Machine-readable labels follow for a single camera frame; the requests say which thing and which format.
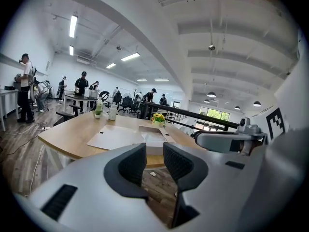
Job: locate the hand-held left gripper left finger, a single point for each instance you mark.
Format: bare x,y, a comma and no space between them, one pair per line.
96,197

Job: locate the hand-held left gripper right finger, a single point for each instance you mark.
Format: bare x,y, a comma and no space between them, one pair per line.
229,190

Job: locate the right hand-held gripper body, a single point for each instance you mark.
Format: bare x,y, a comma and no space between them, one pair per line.
289,100

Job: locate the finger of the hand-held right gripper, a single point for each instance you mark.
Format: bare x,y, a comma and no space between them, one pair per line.
214,141

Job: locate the beige cardboard folding board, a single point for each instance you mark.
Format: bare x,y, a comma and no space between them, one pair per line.
116,135

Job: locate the black metal railing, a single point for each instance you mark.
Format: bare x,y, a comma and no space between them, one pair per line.
193,115

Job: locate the white paper scrap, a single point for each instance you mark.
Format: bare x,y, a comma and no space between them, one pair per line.
153,173

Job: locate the potted sunflowers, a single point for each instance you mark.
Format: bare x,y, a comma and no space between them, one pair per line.
158,117

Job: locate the wooden table with white legs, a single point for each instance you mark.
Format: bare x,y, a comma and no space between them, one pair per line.
72,134

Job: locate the small green potted plant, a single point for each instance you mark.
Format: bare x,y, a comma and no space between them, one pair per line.
97,112

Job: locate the white power strip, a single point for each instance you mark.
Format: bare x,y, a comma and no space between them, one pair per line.
47,128

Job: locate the round metal ceiling fixture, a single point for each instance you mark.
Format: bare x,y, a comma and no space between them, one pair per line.
211,47

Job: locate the green drink bottle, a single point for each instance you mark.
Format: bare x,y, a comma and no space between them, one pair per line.
99,103

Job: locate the dark desk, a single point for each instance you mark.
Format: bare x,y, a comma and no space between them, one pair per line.
77,97

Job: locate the ceiling tube lights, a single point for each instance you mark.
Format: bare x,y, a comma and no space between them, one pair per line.
73,25

